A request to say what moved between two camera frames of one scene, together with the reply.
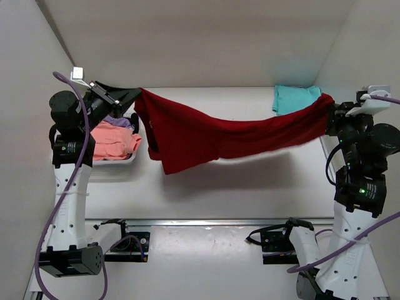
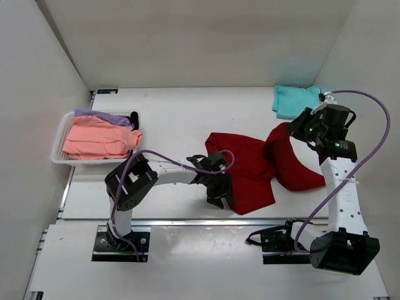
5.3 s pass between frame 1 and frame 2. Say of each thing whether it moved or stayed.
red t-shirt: moved
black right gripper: moved
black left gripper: moved
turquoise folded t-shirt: stayed
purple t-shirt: stayed
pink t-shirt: stayed
